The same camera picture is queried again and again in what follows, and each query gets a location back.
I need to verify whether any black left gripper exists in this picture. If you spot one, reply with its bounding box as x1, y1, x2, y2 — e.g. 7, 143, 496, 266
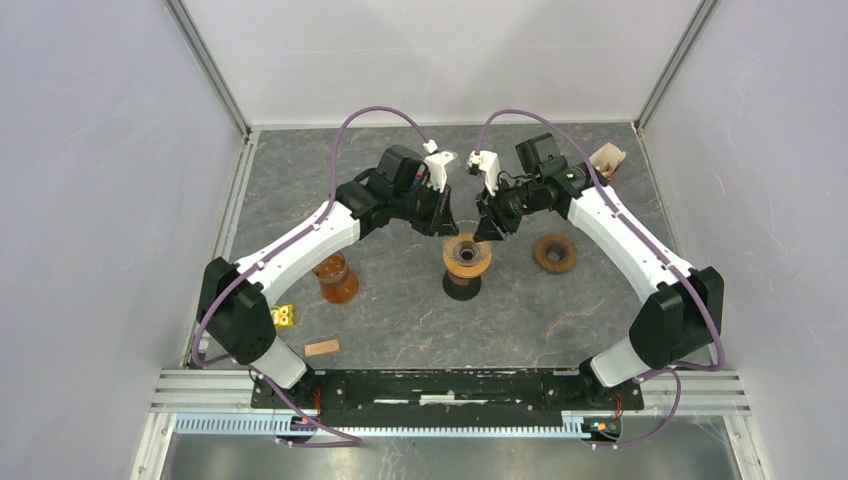
392, 179, 459, 239

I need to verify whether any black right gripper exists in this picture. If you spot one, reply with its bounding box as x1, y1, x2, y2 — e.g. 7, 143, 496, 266
474, 177, 542, 243

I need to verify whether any dark smoky glass dripper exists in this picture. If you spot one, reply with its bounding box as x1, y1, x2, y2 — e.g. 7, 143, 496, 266
442, 232, 492, 269

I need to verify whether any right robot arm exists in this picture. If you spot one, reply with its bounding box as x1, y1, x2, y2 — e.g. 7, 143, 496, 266
467, 134, 724, 408

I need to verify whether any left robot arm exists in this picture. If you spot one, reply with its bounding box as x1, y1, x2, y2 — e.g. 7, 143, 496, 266
197, 145, 459, 408

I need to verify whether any orange filter box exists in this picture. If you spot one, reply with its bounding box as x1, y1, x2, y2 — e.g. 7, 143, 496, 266
590, 142, 627, 183

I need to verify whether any amber glass flask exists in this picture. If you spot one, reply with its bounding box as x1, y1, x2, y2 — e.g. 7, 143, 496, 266
312, 252, 359, 304

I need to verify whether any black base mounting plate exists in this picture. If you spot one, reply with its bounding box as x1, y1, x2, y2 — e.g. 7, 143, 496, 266
285, 368, 645, 428

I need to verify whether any small wooden plank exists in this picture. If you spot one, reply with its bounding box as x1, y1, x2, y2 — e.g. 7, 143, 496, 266
304, 339, 341, 358

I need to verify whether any yellow toy block figure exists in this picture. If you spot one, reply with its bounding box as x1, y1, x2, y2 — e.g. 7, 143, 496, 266
270, 304, 296, 330

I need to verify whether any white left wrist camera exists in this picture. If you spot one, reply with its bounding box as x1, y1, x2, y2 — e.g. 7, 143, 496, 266
422, 139, 460, 193

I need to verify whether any grey slotted cable duct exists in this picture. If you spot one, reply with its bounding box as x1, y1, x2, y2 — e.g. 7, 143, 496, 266
173, 413, 621, 441

